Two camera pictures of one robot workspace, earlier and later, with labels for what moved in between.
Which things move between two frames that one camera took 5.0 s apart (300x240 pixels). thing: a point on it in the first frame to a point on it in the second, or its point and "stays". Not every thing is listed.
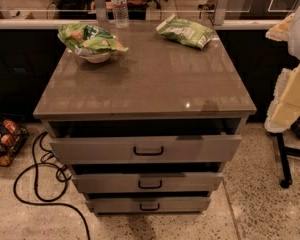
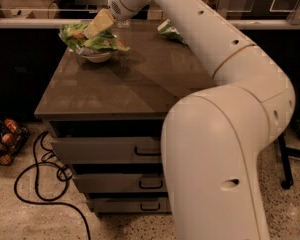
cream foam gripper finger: x=291 y=98 to x=103 y=20
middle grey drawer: x=147 y=182 stays
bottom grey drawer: x=109 y=205 stays
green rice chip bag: x=80 y=38 stays
